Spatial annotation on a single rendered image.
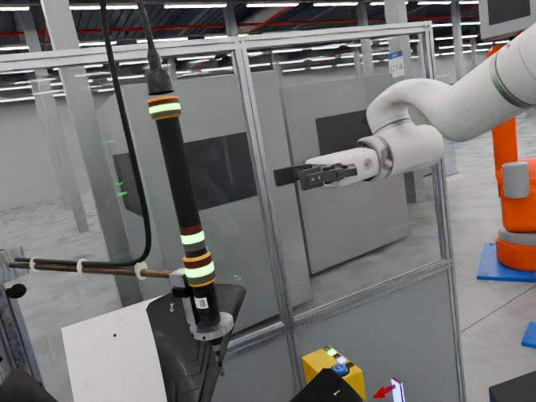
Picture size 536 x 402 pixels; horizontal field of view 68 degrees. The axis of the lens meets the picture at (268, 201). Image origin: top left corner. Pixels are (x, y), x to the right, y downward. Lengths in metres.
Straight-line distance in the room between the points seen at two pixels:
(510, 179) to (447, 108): 3.52
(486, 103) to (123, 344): 0.90
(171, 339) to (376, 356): 1.21
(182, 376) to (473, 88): 0.69
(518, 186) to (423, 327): 2.38
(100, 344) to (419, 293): 1.38
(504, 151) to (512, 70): 3.87
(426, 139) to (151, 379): 0.80
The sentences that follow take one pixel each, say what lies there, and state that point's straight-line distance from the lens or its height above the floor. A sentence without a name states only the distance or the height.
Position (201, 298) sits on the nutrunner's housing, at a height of 1.50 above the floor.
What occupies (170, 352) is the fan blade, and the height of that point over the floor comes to 1.35.
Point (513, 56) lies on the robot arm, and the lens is 0.61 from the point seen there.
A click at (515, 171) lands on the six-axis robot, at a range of 4.15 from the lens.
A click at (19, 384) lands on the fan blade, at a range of 0.81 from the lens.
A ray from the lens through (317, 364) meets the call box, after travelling 1.22.
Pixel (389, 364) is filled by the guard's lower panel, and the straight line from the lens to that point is 1.98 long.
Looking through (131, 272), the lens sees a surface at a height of 1.54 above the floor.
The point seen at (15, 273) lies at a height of 1.51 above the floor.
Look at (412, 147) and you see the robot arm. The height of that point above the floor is 1.66.
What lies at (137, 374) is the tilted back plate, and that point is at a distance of 1.06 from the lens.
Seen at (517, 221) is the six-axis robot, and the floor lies 0.50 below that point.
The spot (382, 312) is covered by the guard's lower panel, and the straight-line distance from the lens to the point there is 1.85.
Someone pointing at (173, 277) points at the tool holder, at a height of 1.54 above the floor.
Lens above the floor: 1.75
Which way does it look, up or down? 11 degrees down
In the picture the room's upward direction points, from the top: 10 degrees counter-clockwise
